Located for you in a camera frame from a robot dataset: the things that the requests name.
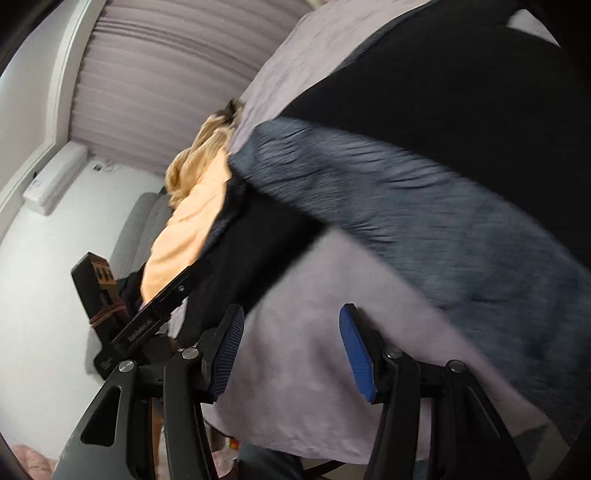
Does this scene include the black pants with patterned trim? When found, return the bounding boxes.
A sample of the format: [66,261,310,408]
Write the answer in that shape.
[179,1,590,442]

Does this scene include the black clothes pile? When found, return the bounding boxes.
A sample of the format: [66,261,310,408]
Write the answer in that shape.
[117,264,145,318]

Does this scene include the grey quilted headboard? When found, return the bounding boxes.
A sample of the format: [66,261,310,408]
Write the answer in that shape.
[109,192,172,280]

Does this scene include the peach cream towel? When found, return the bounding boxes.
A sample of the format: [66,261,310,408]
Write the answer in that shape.
[140,148,230,304]

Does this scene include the lilac plush bed blanket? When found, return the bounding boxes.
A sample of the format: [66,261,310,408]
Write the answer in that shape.
[168,0,562,464]

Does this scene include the white air conditioner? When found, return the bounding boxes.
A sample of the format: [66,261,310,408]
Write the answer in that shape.
[23,141,88,216]

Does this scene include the yellow striped garment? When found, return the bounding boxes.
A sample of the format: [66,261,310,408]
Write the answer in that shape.
[164,99,245,209]

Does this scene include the pleated grey curtain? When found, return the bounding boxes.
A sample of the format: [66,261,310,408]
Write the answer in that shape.
[69,0,311,174]

